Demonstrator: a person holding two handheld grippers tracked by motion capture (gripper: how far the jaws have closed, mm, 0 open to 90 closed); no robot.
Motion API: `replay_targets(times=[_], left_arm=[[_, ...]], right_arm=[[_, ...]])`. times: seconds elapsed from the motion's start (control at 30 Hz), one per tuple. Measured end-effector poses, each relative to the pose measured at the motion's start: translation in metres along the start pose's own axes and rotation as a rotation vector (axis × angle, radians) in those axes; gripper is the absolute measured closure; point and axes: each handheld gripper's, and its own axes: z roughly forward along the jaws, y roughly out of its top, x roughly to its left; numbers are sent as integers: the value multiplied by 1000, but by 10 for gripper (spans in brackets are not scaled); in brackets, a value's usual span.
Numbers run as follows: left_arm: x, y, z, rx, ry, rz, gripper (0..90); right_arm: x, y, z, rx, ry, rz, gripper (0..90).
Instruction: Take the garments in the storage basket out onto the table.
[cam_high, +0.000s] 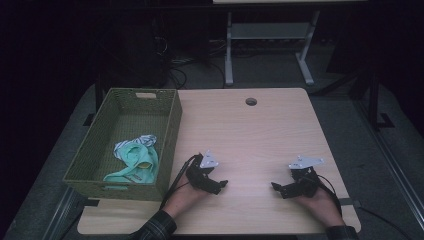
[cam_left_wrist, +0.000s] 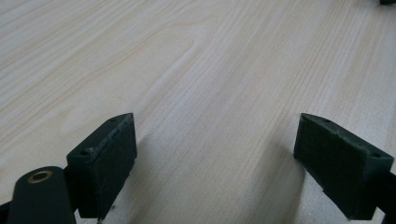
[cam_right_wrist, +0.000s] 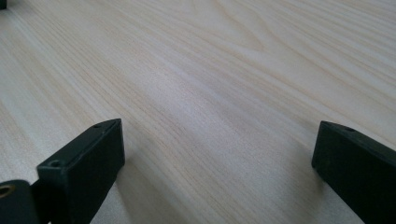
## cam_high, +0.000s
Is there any white metal desk frame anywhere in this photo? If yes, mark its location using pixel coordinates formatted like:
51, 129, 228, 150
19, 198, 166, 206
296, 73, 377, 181
212, 0, 368, 87

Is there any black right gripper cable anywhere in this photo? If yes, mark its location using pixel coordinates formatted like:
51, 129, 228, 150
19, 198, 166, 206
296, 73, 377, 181
313, 173, 344, 216

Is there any person's right hand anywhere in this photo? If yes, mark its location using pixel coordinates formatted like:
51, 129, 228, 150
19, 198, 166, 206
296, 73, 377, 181
294, 184, 346, 228

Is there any black metal frame post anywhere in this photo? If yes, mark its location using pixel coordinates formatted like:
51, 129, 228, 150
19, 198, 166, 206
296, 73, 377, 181
365, 64, 396, 131

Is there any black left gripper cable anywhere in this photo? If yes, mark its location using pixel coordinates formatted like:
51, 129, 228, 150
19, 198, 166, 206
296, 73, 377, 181
159, 153, 203, 210

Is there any mint garment with striped collar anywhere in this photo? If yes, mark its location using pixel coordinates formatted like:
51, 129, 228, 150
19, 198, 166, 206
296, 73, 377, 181
103, 134, 160, 185

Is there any green woven basket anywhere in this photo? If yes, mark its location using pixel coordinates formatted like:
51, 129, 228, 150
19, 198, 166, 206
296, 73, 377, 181
62, 87, 183, 202

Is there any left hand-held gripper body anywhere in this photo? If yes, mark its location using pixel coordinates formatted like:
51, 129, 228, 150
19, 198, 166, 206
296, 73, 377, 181
185, 149, 221, 193

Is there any tangle of black floor cables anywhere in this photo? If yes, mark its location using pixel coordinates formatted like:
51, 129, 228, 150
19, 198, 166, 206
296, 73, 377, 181
153, 36, 228, 90

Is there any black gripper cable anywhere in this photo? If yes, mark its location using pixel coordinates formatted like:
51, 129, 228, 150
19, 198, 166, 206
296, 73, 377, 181
313, 173, 344, 216
159, 153, 203, 210

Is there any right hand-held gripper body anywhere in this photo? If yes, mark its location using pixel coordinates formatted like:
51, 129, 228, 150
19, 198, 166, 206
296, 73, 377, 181
282, 154, 325, 200

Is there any grey tape strip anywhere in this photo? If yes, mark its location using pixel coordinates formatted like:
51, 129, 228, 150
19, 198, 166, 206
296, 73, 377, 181
338, 197, 362, 208

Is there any person's left hand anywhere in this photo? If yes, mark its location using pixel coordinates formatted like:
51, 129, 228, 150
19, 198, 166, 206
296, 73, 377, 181
161, 174, 209, 220

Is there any black cable on floor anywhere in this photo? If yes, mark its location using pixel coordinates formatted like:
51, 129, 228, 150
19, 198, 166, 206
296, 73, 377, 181
358, 206, 406, 240

